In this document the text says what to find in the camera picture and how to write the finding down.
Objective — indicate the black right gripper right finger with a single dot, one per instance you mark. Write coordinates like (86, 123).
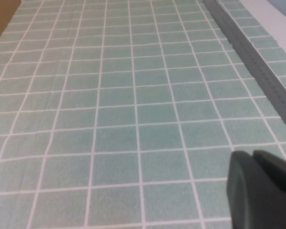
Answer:
(276, 167)

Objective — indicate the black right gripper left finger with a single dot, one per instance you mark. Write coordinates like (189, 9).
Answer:
(257, 198)

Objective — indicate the cardboard shoe box with window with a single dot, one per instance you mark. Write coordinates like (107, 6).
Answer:
(0, 19)

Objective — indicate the steel ruler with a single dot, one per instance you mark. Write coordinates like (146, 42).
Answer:
(253, 59)

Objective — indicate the green white checked tablecloth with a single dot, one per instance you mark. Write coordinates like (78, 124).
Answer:
(124, 119)

